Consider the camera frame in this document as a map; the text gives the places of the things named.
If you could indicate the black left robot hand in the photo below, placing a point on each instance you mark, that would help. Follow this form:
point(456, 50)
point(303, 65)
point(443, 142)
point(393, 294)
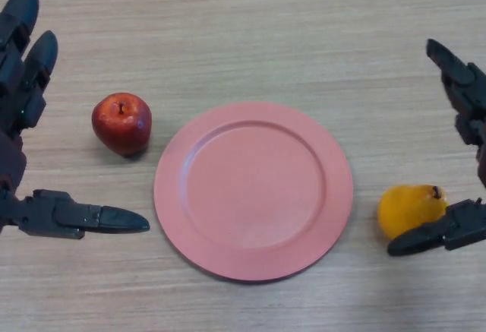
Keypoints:
point(19, 81)

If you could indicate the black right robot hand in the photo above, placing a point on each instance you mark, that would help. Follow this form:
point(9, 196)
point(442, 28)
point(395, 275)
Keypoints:
point(461, 77)

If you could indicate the yellow pear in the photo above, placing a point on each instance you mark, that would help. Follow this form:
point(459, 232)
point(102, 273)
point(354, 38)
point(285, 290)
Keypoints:
point(408, 208)

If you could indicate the pink round plate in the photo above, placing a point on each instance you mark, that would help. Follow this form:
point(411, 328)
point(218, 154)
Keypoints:
point(253, 191)

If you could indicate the red apple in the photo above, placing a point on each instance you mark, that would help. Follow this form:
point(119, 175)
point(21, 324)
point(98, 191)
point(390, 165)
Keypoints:
point(121, 124)

